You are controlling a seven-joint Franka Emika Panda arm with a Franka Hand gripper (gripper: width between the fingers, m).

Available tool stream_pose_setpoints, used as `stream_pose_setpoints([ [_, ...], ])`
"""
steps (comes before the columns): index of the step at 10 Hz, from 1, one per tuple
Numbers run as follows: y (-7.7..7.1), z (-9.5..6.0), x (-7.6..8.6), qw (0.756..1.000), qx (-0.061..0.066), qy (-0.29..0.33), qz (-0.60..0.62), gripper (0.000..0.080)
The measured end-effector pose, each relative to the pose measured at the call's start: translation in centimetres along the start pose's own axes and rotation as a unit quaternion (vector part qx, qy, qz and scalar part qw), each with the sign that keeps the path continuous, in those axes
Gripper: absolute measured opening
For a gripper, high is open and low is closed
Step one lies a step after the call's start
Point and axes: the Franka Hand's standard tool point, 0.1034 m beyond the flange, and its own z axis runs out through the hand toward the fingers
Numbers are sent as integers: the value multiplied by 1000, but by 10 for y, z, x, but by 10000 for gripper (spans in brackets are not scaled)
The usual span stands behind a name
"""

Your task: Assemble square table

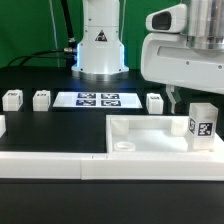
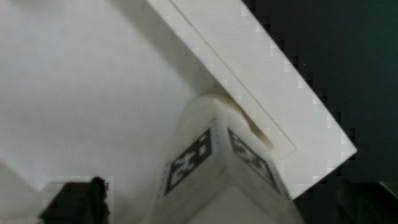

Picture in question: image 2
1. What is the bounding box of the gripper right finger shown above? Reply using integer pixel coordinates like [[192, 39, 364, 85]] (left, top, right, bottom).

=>
[[338, 181, 398, 224]]

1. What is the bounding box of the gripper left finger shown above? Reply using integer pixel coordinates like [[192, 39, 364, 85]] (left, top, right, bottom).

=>
[[39, 177, 110, 224]]

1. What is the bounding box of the white square table top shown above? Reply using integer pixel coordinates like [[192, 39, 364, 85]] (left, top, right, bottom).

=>
[[0, 0, 356, 224]]

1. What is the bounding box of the white table leg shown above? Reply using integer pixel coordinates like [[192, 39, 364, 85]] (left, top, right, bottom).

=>
[[146, 94, 306, 224]]

